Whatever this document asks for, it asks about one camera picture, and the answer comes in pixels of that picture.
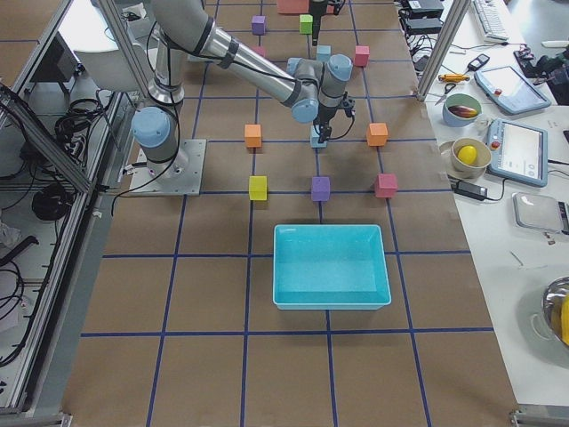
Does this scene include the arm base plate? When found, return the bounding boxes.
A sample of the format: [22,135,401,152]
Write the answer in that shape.
[129,139,207,197]

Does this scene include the cyan tray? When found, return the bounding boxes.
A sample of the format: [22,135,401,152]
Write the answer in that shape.
[273,224,392,310]

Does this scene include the steel bowl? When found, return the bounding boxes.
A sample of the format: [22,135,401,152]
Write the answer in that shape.
[530,277,568,350]

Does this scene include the purple block right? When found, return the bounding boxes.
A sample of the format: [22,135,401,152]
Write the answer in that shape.
[310,176,331,202]

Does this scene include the scissors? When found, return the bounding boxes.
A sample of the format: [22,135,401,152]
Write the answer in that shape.
[436,83,456,105]

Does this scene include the pink block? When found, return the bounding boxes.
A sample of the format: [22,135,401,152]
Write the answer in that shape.
[353,44,370,68]
[251,46,266,58]
[374,173,398,198]

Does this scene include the black power adapter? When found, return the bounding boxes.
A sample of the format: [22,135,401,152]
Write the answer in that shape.
[452,180,487,201]

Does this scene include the aluminium frame post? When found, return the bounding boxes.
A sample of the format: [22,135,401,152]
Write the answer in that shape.
[416,0,470,101]

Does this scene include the teach pendant near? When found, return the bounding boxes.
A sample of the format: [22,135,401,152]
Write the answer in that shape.
[485,119,549,188]

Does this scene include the white keyboard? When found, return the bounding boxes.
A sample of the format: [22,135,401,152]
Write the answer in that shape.
[470,0,509,43]

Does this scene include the pink block far left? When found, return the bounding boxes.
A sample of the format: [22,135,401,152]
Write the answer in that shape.
[251,46,266,58]

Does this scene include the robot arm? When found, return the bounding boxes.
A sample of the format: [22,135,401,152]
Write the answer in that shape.
[309,0,345,46]
[131,1,355,185]

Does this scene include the cream bowl with lemon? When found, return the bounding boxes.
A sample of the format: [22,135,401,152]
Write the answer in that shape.
[450,138,492,179]

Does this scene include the teach pendant far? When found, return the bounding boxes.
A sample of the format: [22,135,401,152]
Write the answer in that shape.
[474,66,551,115]

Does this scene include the orange block far right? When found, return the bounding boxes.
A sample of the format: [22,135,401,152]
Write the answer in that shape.
[244,124,262,149]

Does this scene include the green block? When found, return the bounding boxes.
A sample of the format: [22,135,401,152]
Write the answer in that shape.
[299,13,313,35]

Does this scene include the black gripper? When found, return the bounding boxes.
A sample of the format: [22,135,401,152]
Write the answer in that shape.
[310,13,322,46]
[313,104,334,145]

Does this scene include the purple block left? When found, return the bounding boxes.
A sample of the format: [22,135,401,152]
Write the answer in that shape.
[251,15,267,36]

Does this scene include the yellow block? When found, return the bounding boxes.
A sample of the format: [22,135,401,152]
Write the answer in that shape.
[248,175,268,201]

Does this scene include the yellow handled tool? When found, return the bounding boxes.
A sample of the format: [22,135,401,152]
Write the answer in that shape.
[437,73,470,84]

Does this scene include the purple block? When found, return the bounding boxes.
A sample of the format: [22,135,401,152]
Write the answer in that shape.
[310,176,331,202]
[251,15,267,36]

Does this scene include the grey scale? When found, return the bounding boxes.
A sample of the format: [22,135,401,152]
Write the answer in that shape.
[512,192,568,235]

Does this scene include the orange block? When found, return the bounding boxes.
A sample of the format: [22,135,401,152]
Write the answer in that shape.
[244,124,262,149]
[366,123,389,147]

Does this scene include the light blue block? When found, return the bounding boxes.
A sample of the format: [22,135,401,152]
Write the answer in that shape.
[310,125,327,149]
[316,44,332,62]

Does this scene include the pink block near right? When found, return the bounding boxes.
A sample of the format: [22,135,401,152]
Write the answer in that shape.
[374,173,398,198]

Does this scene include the pink block near left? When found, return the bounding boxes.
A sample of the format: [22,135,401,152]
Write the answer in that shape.
[353,44,370,68]

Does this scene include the orange block near right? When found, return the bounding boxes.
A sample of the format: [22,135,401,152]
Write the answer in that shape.
[366,123,389,147]

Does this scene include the blue bowl with fruit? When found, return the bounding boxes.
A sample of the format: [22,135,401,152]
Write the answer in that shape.
[442,93,482,127]

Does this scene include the pink tray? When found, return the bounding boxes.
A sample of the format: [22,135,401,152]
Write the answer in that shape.
[276,0,309,15]

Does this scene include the teach pendant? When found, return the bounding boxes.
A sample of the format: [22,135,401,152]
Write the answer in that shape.
[474,66,551,115]
[485,119,549,188]

